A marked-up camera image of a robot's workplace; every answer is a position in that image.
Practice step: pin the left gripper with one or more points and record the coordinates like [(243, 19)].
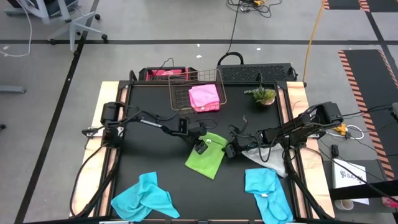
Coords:
[(197, 129)]

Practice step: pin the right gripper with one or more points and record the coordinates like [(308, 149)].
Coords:
[(245, 143)]

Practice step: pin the grey waffle microfiber towel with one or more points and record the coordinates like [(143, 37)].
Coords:
[(270, 161)]

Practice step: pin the pink microfiber towel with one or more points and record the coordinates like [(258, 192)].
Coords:
[(203, 98)]

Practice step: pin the green microfiber towel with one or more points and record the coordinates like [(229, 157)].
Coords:
[(206, 161)]

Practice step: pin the blue towel with white label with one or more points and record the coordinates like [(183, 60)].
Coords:
[(267, 193)]

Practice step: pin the blue microfiber towel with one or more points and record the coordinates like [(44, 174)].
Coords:
[(143, 199)]

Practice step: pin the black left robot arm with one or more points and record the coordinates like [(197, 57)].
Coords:
[(149, 122)]

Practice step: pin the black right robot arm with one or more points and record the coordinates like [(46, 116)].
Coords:
[(304, 123)]

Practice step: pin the potted succulent plant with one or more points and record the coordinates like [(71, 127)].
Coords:
[(264, 95)]

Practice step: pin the red and black case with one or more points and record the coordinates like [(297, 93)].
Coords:
[(168, 74)]

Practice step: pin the black perforated case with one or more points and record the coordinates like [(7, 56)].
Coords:
[(253, 73)]

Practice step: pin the light wooden side board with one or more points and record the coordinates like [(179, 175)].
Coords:
[(88, 177), (318, 182)]

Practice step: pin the black power brick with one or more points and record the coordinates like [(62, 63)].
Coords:
[(335, 151)]

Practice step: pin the yellow power adapter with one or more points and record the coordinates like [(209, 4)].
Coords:
[(341, 128)]

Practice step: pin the white labelled box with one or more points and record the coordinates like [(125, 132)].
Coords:
[(345, 174)]

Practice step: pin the beige tape roll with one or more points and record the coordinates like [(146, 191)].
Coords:
[(343, 204)]

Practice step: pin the black orange-striped floor mat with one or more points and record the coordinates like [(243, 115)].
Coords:
[(345, 3), (363, 109)]

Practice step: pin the black flat bar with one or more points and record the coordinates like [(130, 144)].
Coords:
[(363, 189)]

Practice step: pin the small pink object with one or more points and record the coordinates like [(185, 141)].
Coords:
[(390, 202)]

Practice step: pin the white office chair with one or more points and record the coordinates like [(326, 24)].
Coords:
[(71, 21)]

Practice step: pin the grey desk foot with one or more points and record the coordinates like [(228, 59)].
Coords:
[(12, 89)]

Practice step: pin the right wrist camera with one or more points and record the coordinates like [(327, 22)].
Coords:
[(230, 151)]

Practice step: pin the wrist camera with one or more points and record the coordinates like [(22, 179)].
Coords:
[(230, 151), (201, 147)]

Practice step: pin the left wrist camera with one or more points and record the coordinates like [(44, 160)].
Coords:
[(201, 147)]

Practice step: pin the black frame strut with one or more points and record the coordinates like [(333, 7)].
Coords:
[(303, 189), (102, 186)]

